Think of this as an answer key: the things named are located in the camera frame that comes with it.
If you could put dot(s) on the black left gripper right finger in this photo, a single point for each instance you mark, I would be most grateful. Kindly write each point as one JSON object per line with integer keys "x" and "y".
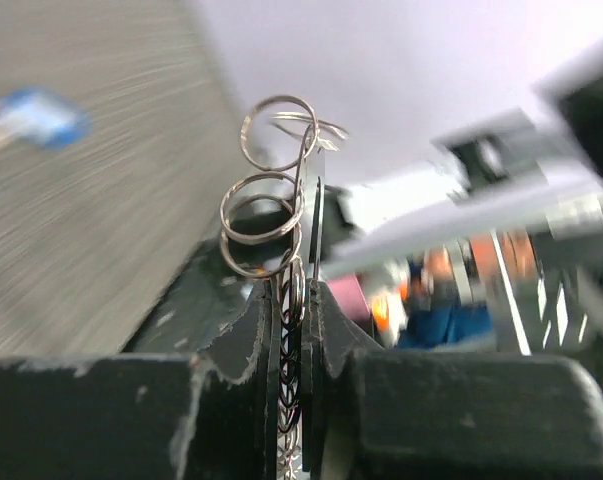
{"x": 372, "y": 413}

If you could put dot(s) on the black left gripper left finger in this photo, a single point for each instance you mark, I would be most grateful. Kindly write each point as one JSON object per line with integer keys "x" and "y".
{"x": 211, "y": 414}

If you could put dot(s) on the blue key tag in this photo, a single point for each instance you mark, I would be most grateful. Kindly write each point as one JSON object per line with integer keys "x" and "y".
{"x": 42, "y": 118}

